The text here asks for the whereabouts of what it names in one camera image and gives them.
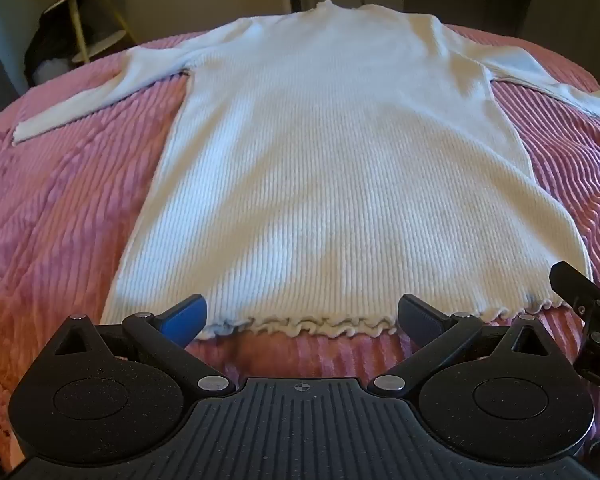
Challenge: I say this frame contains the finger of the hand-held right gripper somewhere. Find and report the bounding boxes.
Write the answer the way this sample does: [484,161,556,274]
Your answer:
[549,260,600,322]

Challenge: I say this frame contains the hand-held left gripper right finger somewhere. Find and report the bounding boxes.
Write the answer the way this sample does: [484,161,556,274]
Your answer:
[367,294,554,397]

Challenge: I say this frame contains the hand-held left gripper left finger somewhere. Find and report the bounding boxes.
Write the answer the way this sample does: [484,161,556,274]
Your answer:
[55,294,237,397]

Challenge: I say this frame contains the white ribbed sweater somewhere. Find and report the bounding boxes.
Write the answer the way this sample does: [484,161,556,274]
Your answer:
[12,1,600,341]

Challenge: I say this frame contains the pink ribbed blanket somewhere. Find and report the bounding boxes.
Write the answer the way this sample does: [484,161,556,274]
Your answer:
[0,22,600,461]

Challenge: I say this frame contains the white bin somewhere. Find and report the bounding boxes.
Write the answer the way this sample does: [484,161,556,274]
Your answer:
[32,57,75,85]

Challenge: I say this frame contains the round side table yellow legs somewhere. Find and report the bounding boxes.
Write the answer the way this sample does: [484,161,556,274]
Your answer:
[42,0,138,63]

